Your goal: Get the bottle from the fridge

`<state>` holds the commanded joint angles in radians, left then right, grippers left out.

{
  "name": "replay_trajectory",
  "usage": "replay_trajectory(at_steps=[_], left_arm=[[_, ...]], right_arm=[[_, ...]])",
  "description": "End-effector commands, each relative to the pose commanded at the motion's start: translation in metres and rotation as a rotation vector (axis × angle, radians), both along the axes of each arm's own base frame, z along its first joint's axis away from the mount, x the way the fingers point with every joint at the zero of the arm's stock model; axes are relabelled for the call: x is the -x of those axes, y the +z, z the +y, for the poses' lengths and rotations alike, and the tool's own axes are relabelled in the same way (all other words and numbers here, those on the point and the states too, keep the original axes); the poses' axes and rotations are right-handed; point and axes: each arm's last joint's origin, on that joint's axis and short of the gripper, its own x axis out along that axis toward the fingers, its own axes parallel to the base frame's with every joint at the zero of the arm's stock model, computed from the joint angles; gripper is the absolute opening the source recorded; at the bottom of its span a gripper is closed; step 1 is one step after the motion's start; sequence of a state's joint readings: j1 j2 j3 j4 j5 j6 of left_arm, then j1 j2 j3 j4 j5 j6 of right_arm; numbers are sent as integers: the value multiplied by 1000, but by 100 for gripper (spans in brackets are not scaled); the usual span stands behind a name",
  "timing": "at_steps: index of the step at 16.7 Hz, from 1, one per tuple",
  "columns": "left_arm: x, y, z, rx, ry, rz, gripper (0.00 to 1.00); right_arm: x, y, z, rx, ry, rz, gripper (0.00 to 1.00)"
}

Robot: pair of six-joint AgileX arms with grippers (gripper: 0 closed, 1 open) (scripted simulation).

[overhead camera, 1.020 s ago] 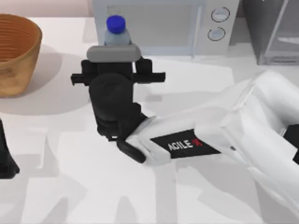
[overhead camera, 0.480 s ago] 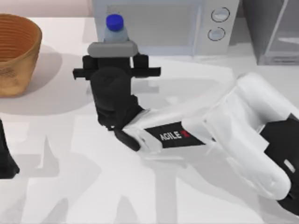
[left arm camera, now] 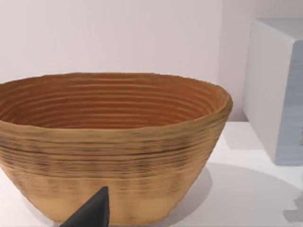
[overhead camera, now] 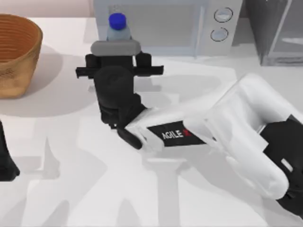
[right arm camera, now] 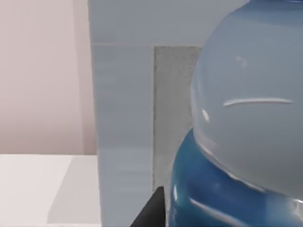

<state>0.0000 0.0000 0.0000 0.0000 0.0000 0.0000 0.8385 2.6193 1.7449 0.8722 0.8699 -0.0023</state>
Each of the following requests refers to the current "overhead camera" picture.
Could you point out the clear bottle with blue cap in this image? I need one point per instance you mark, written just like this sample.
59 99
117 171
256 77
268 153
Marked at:
118 28

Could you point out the microwave glass door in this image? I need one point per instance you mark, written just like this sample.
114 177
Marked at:
161 30

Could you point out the pale microwave oven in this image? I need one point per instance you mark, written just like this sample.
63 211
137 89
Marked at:
165 28

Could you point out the brown woven basket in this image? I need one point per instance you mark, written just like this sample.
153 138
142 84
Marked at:
16 59

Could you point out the round microwave knob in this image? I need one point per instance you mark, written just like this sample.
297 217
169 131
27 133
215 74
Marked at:
219 34
223 14

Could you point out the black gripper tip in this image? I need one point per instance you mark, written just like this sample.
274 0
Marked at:
6 156

